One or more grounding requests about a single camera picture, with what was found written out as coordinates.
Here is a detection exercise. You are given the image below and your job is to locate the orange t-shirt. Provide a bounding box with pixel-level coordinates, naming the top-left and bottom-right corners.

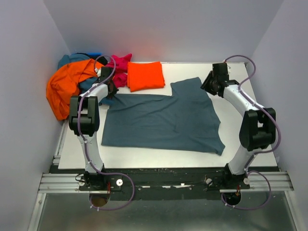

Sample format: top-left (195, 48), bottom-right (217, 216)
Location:
top-left (127, 62), bottom-right (165, 92)
top-left (46, 59), bottom-right (103, 121)

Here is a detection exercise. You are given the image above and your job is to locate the grey-blue t-shirt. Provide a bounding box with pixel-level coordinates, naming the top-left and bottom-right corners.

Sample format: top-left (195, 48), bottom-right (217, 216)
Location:
top-left (102, 77), bottom-right (225, 155)

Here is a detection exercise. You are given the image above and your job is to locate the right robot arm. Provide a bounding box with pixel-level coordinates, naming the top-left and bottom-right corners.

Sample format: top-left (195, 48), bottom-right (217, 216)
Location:
top-left (201, 63), bottom-right (276, 188)

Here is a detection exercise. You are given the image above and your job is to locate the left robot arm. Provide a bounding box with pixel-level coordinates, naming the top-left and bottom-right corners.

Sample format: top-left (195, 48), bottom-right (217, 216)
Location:
top-left (68, 66), bottom-right (117, 191)

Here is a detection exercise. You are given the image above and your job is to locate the black garment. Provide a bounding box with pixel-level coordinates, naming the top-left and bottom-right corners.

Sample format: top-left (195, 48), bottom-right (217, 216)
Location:
top-left (95, 55), bottom-right (108, 65)

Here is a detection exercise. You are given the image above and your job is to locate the magenta t-shirt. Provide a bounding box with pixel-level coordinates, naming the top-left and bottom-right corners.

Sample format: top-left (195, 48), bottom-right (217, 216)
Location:
top-left (106, 53), bottom-right (132, 88)

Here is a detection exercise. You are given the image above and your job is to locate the teal blue t-shirt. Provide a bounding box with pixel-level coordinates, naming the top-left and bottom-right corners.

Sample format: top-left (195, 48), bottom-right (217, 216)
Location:
top-left (57, 53), bottom-right (113, 105)

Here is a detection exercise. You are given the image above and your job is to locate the crumpled orange t-shirt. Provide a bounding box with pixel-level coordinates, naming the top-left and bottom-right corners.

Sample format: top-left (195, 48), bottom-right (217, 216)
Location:
top-left (46, 59), bottom-right (103, 121)

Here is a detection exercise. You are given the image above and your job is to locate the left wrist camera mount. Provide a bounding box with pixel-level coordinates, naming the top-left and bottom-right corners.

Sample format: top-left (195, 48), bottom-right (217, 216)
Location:
top-left (94, 68), bottom-right (102, 76)

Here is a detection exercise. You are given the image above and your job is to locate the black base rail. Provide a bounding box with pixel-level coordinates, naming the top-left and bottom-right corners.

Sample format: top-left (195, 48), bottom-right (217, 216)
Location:
top-left (78, 167), bottom-right (250, 201)

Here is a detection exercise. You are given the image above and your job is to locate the aluminium extrusion frame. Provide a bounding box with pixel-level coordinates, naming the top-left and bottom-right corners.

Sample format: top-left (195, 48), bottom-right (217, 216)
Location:
top-left (29, 115), bottom-right (296, 231)

